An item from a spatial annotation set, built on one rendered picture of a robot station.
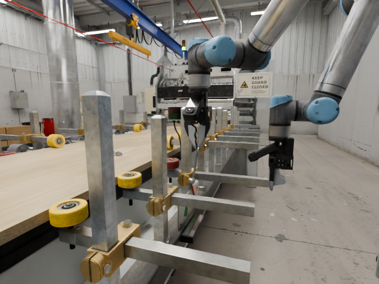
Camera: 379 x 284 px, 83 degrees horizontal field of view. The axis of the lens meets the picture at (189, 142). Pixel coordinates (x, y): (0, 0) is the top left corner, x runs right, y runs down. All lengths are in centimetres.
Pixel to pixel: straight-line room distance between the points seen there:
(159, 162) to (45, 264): 37
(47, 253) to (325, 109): 81
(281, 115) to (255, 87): 229
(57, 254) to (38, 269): 5
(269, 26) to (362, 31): 24
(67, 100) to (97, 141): 418
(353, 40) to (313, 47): 912
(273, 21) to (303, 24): 934
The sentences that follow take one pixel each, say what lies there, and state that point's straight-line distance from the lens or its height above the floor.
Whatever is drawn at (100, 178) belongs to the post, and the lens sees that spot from 43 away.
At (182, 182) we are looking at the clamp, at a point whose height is 84.
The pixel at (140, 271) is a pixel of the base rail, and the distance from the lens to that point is 69.
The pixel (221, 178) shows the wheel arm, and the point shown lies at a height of 85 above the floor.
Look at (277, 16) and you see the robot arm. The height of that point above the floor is 136.
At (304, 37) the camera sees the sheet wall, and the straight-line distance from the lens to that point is 987.
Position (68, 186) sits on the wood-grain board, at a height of 90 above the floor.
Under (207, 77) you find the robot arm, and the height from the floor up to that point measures 123.
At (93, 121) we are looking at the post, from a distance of 42.
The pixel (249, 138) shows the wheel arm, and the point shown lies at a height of 95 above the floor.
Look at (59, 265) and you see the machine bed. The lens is 74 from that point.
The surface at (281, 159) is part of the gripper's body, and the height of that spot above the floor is 95.
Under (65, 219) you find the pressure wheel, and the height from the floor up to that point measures 89.
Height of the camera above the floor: 113
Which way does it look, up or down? 9 degrees down
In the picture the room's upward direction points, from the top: straight up
